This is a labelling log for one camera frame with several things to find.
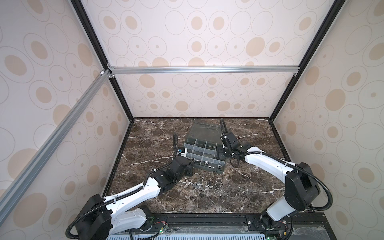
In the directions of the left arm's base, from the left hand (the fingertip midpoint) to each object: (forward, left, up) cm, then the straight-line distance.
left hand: (195, 162), depth 80 cm
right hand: (+10, -15, -5) cm, 19 cm away
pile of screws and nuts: (-8, -3, -13) cm, 16 cm away
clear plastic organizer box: (+16, -5, -9) cm, 19 cm away
